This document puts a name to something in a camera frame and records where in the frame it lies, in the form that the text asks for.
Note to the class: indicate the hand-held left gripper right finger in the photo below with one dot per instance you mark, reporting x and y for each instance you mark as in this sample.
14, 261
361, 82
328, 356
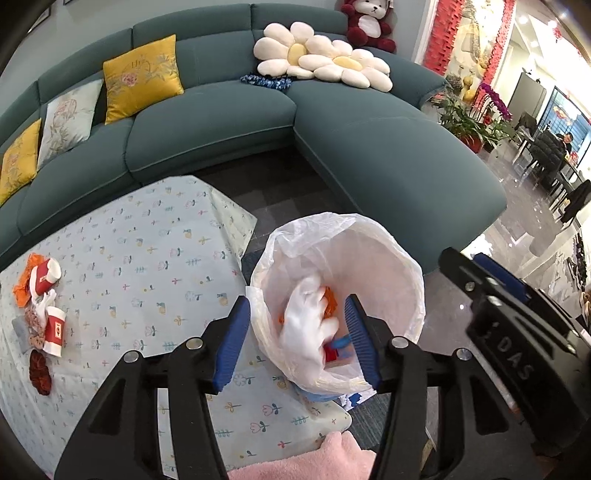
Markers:
360, 341

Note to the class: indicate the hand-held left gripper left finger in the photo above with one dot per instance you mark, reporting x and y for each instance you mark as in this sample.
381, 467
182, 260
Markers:
233, 341

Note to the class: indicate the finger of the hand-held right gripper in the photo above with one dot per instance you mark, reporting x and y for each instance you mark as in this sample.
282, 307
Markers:
501, 277
461, 272

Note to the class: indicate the blue waste bin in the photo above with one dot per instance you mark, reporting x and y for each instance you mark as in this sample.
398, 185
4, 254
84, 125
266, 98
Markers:
318, 398

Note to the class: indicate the white plastic bin liner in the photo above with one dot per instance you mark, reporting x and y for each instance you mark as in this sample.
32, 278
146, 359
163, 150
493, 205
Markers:
383, 263

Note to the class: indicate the squashed red white paper cup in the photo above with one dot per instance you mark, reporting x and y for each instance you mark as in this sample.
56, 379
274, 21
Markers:
44, 277

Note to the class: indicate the orange plastic bag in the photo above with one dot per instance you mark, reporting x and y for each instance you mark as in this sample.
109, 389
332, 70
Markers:
25, 286

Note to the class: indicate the small red packet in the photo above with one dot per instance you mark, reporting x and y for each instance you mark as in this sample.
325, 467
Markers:
330, 355

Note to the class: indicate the crumpled orange wrapper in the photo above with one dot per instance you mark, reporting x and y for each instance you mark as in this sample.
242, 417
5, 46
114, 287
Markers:
330, 300

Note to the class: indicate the crumpled white tissue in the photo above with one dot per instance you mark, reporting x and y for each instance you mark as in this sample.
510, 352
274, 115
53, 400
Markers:
304, 323

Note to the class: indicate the dark dining chair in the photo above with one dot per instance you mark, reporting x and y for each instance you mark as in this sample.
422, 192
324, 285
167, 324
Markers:
575, 203

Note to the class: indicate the floral printed tablecloth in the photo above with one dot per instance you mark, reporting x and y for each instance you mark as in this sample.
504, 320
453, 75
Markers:
138, 258

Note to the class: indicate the pink fleece clothing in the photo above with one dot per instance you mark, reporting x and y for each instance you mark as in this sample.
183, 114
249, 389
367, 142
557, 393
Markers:
300, 461

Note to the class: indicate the green potted plant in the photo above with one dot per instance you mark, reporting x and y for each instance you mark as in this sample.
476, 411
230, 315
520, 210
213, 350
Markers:
466, 120

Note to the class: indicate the teal sectional sofa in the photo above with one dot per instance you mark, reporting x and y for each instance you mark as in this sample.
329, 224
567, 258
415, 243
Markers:
351, 138

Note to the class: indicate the purple orchid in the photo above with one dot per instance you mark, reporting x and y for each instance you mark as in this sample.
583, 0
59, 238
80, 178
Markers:
496, 99

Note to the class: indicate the upright red white paper cup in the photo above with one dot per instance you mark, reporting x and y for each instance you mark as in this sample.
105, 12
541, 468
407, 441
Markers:
55, 330

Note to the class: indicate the small white tissue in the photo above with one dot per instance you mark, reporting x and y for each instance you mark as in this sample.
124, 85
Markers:
45, 302

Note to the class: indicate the dark red scrunchie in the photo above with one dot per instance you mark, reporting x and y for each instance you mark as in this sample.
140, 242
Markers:
40, 371

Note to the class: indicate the brown snack scraps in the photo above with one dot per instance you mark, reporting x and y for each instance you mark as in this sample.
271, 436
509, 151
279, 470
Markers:
36, 330

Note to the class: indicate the grey packet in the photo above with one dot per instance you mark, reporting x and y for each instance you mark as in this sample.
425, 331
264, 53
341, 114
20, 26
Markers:
21, 334

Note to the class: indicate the white flower cushion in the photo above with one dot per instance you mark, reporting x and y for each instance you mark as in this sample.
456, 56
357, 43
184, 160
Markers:
351, 64
281, 46

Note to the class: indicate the blue beaded cloth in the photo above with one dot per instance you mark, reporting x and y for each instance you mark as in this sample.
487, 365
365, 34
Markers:
268, 81

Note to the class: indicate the red and white teddy bear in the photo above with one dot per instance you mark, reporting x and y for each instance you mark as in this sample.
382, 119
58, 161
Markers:
369, 25

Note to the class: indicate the pale blue embroidered pillow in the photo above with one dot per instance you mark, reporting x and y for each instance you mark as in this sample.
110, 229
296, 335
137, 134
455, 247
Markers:
67, 120

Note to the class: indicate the large yellow embroidered pillow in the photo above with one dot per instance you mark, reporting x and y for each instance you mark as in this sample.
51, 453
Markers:
138, 78

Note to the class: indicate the small yellow embroidered pillow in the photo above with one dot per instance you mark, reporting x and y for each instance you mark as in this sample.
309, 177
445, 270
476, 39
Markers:
18, 161

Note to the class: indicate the red wall decoration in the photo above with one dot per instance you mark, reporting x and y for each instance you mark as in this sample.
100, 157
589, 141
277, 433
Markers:
441, 37

